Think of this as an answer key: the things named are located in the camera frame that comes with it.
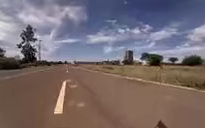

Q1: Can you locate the tall building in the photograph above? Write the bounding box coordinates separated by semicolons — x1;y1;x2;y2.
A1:
124;49;135;66

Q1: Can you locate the reddish brown asphalt road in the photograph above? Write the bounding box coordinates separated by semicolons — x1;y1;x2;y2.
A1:
0;64;205;128

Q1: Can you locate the pale kerb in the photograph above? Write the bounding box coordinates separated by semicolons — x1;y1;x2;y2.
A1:
77;65;205;95

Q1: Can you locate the green tree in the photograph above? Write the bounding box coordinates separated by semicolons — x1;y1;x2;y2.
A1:
140;52;164;67
167;56;179;65
181;54;205;66

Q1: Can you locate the yellow dashed centre line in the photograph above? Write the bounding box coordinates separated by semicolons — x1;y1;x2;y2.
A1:
53;65;72;115

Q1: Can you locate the pole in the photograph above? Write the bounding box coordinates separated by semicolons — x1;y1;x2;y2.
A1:
37;39;43;62

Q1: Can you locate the dry grass field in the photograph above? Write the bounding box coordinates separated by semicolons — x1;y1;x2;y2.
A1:
79;63;205;92

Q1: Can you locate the tall dark tree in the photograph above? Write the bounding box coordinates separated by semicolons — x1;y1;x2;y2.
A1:
16;24;39;64

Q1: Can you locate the row of bushes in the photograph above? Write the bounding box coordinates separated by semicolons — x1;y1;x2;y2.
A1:
0;45;53;71

